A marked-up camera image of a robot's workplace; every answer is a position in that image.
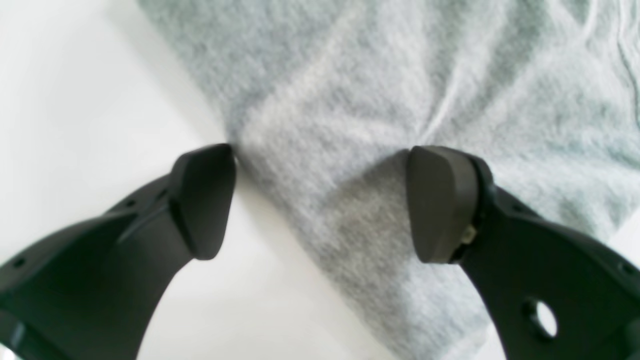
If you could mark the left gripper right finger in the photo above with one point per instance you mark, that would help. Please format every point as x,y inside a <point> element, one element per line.
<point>552,293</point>

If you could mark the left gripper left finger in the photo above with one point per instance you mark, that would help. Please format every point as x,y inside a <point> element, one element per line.
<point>89,291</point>

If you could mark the grey T-shirt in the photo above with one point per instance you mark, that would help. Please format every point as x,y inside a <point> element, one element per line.
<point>322,100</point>

